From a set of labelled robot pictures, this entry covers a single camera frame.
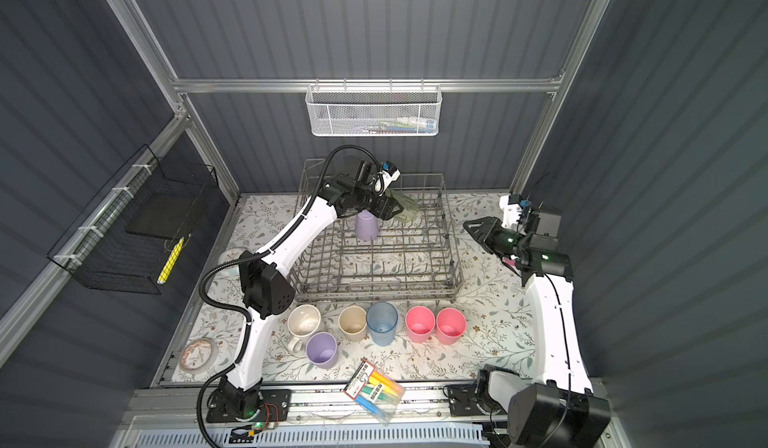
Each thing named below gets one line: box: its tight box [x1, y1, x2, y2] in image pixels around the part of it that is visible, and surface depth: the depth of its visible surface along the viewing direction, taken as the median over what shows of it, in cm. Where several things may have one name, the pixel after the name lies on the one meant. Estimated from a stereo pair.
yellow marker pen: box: [156, 236, 185, 285], surface depth 70 cm
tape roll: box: [179, 338, 217, 372], surface depth 82 cm
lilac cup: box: [355, 209, 379, 242], surface depth 98 cm
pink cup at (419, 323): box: [405, 305, 435, 344], surface depth 85 cm
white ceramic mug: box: [287, 303, 322, 353], surface depth 82 cm
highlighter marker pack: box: [343, 359, 406, 424], surface depth 77 cm
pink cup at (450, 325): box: [436, 307, 467, 345], surface depth 86 cm
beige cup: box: [338, 305, 367, 342], surface depth 82 cm
